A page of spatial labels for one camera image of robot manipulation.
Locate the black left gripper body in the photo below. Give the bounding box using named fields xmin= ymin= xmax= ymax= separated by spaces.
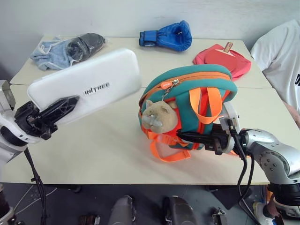
xmin=14 ymin=101 xmax=58 ymax=141

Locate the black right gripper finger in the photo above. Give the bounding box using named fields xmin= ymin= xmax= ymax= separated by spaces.
xmin=176 ymin=132 xmax=207 ymax=144

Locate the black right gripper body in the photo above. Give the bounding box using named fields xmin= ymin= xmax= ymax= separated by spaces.
xmin=204 ymin=123 xmax=232 ymax=156

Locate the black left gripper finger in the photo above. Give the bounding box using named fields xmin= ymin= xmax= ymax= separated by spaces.
xmin=39 ymin=95 xmax=81 ymax=126

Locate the white Unitree box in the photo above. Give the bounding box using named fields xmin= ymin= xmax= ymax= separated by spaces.
xmin=27 ymin=48 xmax=143 ymax=125

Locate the orange and teal backpack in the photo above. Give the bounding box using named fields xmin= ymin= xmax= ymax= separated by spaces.
xmin=138 ymin=63 xmax=239 ymax=163

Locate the beige plush cat charm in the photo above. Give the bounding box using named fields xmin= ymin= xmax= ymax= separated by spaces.
xmin=141 ymin=99 xmax=179 ymax=135

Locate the light blue cloth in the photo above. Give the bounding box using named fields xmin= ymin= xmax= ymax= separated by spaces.
xmin=30 ymin=36 xmax=79 ymax=71

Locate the black item in plastic bag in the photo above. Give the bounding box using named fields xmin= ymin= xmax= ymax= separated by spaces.
xmin=66 ymin=32 xmax=106 ymax=63

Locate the dark rounded grey shape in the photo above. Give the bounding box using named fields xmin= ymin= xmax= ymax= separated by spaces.
xmin=163 ymin=195 xmax=198 ymax=225
xmin=108 ymin=195 xmax=137 ymax=225

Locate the pink fabric pouch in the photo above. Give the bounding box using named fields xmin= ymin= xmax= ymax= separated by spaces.
xmin=192 ymin=43 xmax=252 ymax=82

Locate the white sneaker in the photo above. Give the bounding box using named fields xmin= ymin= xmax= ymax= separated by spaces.
xmin=252 ymin=201 xmax=278 ymax=225

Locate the red table tennis paddle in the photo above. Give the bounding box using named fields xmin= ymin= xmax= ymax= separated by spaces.
xmin=203 ymin=41 xmax=245 ymax=71

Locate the blue boxing glove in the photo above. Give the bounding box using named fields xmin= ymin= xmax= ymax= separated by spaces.
xmin=138 ymin=20 xmax=193 ymax=53

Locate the person in white t-shirt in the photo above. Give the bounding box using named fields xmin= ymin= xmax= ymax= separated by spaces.
xmin=250 ymin=18 xmax=300 ymax=111

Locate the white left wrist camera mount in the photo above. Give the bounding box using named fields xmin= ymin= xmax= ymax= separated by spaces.
xmin=0 ymin=79 xmax=41 ymax=145

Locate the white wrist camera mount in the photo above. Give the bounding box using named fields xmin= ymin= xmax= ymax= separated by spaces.
xmin=0 ymin=79 xmax=41 ymax=145
xmin=218 ymin=103 xmax=241 ymax=153

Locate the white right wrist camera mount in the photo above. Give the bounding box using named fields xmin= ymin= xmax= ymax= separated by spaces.
xmin=218 ymin=103 xmax=241 ymax=153

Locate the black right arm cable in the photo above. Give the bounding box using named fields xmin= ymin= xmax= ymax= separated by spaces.
xmin=226 ymin=118 xmax=256 ymax=225

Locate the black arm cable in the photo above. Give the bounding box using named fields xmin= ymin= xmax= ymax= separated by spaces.
xmin=226 ymin=118 xmax=256 ymax=225
xmin=23 ymin=148 xmax=48 ymax=225

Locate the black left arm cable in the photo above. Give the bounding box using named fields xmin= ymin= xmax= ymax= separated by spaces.
xmin=23 ymin=148 xmax=48 ymax=225

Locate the white floor cable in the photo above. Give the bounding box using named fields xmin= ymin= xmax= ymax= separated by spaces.
xmin=13 ymin=184 xmax=58 ymax=213

